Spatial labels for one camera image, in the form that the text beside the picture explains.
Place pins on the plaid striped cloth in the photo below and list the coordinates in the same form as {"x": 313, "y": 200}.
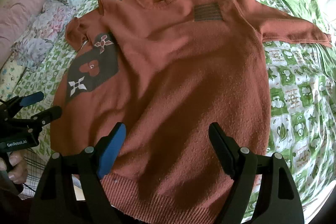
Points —
{"x": 35, "y": 167}

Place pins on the rust red knit sweater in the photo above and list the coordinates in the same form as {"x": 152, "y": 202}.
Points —
{"x": 167, "y": 69}

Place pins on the pastel floral pillow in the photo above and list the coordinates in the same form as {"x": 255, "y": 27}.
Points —
{"x": 42, "y": 32}

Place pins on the pink quilted blanket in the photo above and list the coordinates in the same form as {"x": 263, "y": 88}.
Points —
{"x": 15, "y": 17}

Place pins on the person's left hand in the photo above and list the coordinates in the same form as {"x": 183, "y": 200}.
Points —
{"x": 19, "y": 173}

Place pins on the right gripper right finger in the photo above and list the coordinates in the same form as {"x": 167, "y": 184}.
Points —
{"x": 278, "y": 200}

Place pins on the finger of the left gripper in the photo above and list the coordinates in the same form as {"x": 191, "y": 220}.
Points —
{"x": 24, "y": 101}
{"x": 45, "y": 117}

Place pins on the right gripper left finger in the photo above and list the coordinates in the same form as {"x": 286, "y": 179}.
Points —
{"x": 70, "y": 188}

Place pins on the cream floral sheet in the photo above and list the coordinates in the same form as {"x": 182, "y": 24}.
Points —
{"x": 11, "y": 73}

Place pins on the green white patterned bedsheet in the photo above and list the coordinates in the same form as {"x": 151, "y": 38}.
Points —
{"x": 302, "y": 91}

